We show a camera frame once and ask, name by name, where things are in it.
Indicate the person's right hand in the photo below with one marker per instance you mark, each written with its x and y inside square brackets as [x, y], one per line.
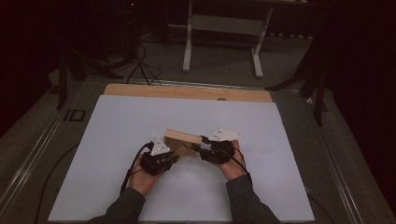
[233, 169]

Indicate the dark stand with red light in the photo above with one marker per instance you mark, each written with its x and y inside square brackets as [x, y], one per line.
[130, 28]

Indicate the black floor socket plate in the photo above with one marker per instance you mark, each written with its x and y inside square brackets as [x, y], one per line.
[74, 115]

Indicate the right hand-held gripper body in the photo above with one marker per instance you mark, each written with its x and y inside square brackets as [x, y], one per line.
[219, 152]

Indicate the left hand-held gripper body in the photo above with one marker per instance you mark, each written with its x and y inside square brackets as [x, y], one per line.
[155, 165]

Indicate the white metal table frame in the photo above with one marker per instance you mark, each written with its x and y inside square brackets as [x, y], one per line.
[224, 25]

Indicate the person's left hand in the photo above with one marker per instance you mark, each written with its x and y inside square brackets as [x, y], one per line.
[141, 182]

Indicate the white table sheet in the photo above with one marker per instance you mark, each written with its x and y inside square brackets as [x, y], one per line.
[186, 112]

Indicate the metal floor rail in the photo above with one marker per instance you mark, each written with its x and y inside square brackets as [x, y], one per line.
[339, 180]
[202, 84]
[34, 155]

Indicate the wooden picture frame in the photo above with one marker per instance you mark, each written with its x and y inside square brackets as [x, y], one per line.
[182, 136]

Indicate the black tripod stand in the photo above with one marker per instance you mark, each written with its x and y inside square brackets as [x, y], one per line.
[63, 81]
[319, 93]

